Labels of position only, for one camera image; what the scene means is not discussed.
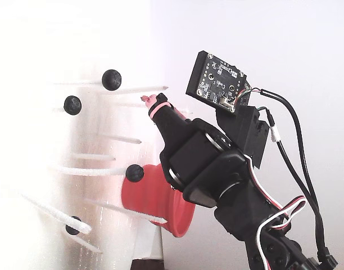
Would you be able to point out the black camera circuit board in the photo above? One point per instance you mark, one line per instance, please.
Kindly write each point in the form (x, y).
(217, 81)

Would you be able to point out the red collapsible silicone cup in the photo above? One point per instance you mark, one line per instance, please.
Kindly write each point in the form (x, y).
(155, 194)

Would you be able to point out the dark blueberry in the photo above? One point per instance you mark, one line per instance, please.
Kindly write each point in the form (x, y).
(111, 79)
(135, 173)
(71, 231)
(72, 105)

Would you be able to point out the tall white stick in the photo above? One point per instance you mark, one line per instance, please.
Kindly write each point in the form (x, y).
(59, 215)

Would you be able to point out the thin white stick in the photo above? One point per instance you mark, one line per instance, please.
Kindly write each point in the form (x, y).
(90, 170)
(124, 138)
(96, 157)
(130, 105)
(127, 209)

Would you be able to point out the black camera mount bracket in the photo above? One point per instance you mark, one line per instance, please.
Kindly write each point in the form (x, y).
(250, 135)

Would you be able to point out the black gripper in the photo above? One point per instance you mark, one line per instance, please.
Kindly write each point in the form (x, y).
(189, 153)

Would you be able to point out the white peg drying rack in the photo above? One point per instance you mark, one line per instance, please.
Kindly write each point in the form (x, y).
(34, 140)

